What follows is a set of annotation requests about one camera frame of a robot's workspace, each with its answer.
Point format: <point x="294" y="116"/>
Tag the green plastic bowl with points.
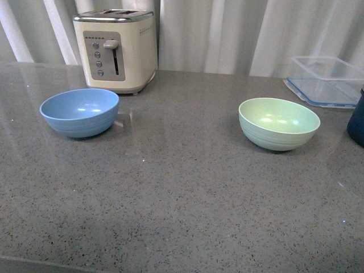
<point x="277" y="124"/>

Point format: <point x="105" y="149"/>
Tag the blue plastic bowl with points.
<point x="81" y="113"/>

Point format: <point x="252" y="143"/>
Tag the cream two-slot toaster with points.
<point x="118" y="48"/>

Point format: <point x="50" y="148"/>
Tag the clear plastic food container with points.
<point x="325" y="81"/>

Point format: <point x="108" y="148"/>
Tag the dark blue cup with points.
<point x="355" y="125"/>

